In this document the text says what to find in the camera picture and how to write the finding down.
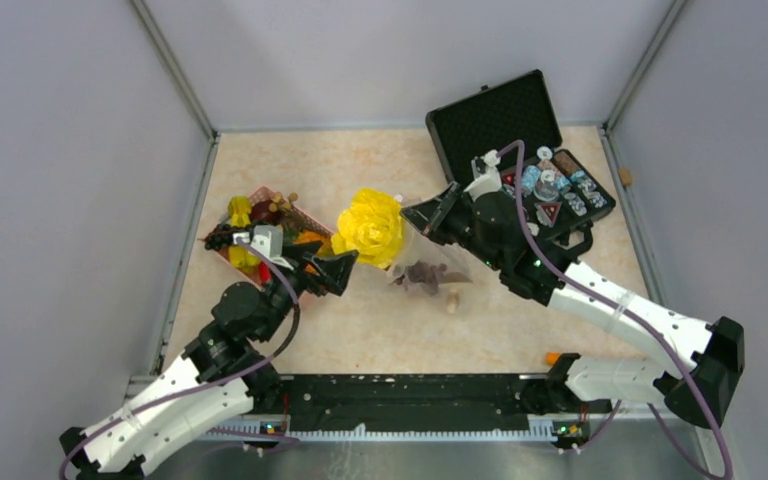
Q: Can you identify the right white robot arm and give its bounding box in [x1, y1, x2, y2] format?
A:
[401, 182, 745, 429]

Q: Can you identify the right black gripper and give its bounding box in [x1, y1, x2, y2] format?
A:
[401, 181, 505, 272]

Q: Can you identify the orange spiky fruit toy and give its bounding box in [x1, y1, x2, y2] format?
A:
[293, 230, 330, 255]

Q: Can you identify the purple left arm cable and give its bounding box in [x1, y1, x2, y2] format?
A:
[57, 241, 303, 480]

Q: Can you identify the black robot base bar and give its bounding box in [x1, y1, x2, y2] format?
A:
[253, 374, 552, 433]

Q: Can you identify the light blue poker chip stack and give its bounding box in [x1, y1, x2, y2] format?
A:
[520, 165, 541, 196]

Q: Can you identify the yellow banana bunch toy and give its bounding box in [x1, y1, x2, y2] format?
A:
[227, 196, 260, 273]

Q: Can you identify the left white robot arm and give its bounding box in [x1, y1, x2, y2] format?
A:
[58, 242, 359, 479]

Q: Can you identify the dark black grape bunch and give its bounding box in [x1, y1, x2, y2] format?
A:
[203, 228, 242, 251]

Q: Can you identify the yellow napa cabbage toy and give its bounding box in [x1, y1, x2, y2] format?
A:
[330, 188, 404, 270]

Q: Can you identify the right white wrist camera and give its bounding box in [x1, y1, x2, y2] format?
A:
[464, 150, 502, 201]

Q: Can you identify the pink plastic food basket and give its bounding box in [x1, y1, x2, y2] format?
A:
[202, 187, 334, 285]

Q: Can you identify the clear zip top bag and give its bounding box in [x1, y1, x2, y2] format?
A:
[386, 220, 472, 295]

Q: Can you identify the tan longan fruit cluster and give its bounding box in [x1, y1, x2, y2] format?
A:
[269, 192, 298, 212]

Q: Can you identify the black poker chip case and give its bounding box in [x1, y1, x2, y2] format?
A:
[425, 69, 616, 255]

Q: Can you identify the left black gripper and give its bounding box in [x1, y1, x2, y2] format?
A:
[258, 240, 359, 343]

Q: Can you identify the brown mushroom toy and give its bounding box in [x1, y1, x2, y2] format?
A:
[445, 289, 461, 315]

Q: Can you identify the red apple toy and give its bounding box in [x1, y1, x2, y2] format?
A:
[258, 263, 272, 283]

